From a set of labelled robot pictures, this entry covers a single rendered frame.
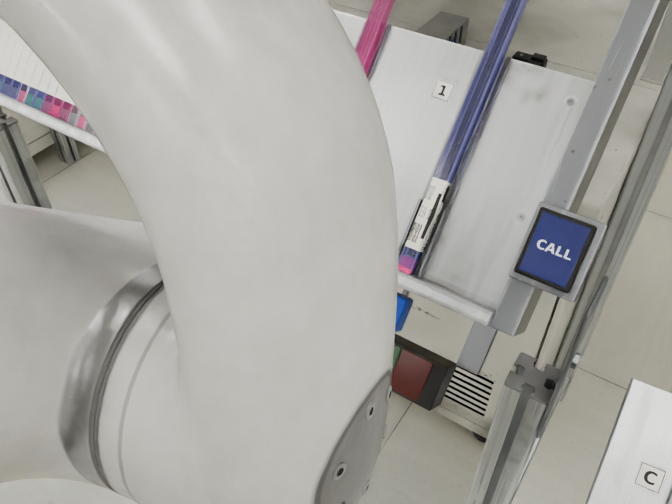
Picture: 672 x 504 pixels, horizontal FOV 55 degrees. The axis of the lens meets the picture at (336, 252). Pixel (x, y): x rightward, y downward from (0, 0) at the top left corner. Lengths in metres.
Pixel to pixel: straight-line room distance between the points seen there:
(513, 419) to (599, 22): 0.81
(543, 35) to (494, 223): 0.70
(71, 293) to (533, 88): 0.43
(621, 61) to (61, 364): 0.44
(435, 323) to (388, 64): 0.57
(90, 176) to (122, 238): 1.74
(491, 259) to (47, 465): 0.39
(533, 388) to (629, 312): 1.03
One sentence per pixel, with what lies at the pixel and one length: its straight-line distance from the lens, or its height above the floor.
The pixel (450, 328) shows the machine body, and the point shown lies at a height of 0.30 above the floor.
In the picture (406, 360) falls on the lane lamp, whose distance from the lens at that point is 0.55.
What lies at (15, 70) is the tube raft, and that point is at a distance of 0.84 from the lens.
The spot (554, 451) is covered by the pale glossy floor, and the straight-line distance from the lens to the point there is 1.33.
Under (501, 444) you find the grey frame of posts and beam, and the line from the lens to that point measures 0.66.
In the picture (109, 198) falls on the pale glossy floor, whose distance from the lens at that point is 1.86.
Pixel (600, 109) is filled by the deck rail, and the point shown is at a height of 0.85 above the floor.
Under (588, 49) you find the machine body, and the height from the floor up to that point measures 0.62.
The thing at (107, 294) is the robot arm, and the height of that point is 0.97.
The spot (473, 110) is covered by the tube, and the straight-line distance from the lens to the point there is 0.53.
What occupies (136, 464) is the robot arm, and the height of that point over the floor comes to 0.95.
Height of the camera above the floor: 1.10
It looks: 44 degrees down
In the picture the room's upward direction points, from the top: straight up
